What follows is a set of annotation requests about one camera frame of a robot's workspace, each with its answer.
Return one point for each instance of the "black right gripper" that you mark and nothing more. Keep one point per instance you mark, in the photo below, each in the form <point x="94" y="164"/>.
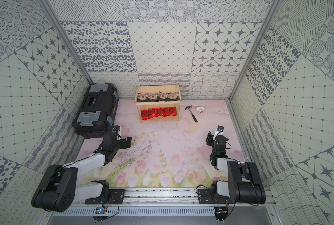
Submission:
<point x="209" y="138"/>

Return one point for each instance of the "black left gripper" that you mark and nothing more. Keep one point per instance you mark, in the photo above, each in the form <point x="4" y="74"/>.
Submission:
<point x="126" y="142"/>

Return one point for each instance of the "red tea bag one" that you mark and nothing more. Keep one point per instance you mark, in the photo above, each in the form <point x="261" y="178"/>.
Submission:
<point x="145" y="115"/>

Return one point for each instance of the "red tea bag two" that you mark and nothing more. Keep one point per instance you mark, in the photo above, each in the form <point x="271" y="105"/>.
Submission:
<point x="152" y="113"/>

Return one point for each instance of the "red tea bag five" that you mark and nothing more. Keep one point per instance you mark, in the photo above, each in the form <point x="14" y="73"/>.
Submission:
<point x="173" y="111"/>

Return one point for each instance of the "red tea bag three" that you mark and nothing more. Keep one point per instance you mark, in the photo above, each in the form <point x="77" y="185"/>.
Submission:
<point x="159" y="112"/>

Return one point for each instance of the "floral tea bag one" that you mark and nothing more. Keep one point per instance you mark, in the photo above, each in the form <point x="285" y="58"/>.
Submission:
<point x="142" y="97"/>

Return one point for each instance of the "red tea bag four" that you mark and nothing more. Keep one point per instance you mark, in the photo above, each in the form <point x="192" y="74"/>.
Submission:
<point x="166" y="111"/>

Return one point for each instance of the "floral tea bag two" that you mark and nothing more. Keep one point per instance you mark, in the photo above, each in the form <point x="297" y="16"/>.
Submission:
<point x="152" y="97"/>

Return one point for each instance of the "floral tea bag three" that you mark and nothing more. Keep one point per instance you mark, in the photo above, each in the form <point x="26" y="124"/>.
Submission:
<point x="162" y="96"/>

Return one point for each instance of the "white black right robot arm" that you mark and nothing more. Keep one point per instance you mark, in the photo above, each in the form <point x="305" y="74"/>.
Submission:
<point x="244" y="184"/>

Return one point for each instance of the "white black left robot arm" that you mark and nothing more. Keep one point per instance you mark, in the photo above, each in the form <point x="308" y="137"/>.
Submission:
<point x="58" y="189"/>

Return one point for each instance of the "light wooden shelf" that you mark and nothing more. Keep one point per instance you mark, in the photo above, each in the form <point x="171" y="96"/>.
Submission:
<point x="147" y="105"/>

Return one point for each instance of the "white pipe fitting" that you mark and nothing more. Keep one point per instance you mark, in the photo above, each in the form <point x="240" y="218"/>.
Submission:
<point x="200" y="109"/>

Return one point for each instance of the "black plastic toolbox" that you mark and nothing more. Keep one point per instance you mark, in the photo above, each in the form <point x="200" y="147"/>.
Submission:
<point x="97" y="112"/>

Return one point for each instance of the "green circuit board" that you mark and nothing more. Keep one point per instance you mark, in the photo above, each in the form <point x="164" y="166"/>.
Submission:
<point x="100" y="211"/>

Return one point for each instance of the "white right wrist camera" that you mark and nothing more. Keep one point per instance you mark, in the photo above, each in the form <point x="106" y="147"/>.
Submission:
<point x="219" y="130"/>

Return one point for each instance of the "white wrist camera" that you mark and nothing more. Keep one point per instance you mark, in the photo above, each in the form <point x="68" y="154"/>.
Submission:
<point x="219" y="130"/>
<point x="116" y="129"/>

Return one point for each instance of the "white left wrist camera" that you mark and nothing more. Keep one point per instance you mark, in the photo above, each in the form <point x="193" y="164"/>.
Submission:
<point x="116" y="129"/>

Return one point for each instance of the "black handled hammer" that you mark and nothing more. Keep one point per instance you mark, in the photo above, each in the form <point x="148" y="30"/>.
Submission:
<point x="193" y="116"/>

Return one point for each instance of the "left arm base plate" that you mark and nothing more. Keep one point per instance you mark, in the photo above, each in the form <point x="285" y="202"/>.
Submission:
<point x="115" y="197"/>

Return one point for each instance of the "aluminium mounting rail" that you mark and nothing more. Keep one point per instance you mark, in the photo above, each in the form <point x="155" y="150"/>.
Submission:
<point x="161" y="196"/>

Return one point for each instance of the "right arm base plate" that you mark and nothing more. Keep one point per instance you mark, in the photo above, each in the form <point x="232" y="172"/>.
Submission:
<point x="206" y="197"/>

